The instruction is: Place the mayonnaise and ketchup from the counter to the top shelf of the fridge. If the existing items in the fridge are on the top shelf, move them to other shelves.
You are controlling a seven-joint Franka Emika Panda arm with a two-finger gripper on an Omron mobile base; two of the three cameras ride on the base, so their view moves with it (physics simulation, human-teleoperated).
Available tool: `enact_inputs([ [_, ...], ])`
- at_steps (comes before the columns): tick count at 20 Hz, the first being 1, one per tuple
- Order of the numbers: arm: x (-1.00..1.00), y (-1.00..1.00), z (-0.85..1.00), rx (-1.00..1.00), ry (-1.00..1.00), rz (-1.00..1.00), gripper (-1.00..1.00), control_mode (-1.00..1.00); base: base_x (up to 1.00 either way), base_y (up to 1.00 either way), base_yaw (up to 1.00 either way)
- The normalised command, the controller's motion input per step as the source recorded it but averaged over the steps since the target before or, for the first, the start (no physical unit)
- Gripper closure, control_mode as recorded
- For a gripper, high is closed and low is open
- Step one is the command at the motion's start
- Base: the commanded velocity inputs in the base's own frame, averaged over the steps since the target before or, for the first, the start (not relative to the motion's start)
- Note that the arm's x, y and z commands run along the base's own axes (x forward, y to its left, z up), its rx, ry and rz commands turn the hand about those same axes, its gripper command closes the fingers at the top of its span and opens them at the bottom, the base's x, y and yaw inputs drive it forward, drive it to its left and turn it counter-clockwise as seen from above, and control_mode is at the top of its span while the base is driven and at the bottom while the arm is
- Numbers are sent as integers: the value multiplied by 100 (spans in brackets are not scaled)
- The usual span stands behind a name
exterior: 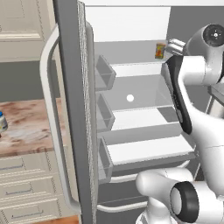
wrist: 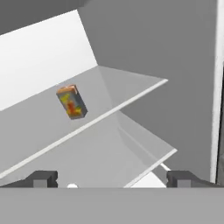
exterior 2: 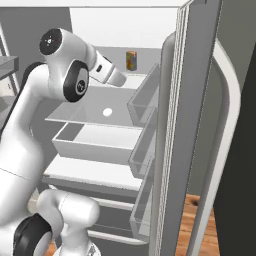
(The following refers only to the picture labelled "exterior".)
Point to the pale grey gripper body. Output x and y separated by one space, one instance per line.
176 46

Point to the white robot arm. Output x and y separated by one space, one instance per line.
210 137

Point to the white fridge shelf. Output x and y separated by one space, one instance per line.
137 69
140 118
145 150

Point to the grey fridge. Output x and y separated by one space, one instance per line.
131 23

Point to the grey fridge door bin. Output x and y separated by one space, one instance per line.
104 76
105 116
105 163

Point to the grey fridge door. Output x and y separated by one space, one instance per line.
71 116

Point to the orange and green box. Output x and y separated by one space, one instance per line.
160 51

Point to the small white ball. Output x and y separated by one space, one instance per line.
130 98

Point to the cream drawer front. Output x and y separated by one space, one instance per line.
49 210
38 186
32 164

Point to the white jar with blue lid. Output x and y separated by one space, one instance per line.
3 123

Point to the cream wall cupboard door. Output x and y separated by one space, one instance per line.
20 29

